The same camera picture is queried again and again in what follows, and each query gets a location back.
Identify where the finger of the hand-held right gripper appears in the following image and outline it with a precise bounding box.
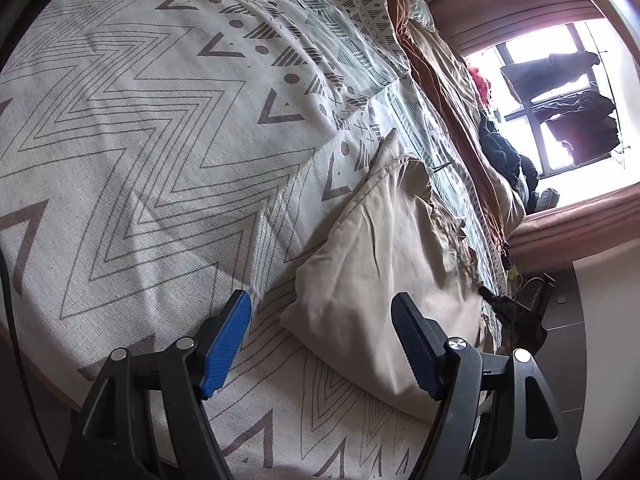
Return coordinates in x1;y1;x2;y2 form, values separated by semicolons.
479;285;551;356

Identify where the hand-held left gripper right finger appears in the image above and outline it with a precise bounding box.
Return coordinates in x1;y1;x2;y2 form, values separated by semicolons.
390;291;583;480

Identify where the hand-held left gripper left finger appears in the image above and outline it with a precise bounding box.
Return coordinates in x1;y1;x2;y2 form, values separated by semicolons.
57;289;253;480

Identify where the beige jacket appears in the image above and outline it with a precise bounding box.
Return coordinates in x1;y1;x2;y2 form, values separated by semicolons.
279;129;501;423

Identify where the black clothes pile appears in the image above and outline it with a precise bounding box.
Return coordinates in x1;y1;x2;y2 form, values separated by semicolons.
477;110;541;206

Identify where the pink curtain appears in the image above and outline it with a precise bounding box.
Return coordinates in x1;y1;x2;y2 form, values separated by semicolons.
420;0;613;53
507;187;640;271

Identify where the dark cushion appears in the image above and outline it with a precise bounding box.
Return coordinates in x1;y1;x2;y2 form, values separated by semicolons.
530;187;561;211

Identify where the dark hanging garment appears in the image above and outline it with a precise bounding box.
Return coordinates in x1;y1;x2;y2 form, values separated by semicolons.
542;90;621;163
500;50;601;103

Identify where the patterned bed sheet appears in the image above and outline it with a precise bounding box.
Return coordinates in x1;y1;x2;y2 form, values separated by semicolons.
0;0;506;480

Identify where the red cloth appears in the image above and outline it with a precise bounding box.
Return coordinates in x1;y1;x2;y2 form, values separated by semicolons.
467;67;493;108

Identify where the brown beige duvet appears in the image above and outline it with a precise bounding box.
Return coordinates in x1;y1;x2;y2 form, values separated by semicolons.
370;0;531;241

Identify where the window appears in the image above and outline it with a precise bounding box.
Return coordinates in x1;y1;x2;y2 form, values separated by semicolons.
460;17;633;211

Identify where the black cord bundle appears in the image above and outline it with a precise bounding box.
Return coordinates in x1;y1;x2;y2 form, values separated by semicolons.
500;240;526;291

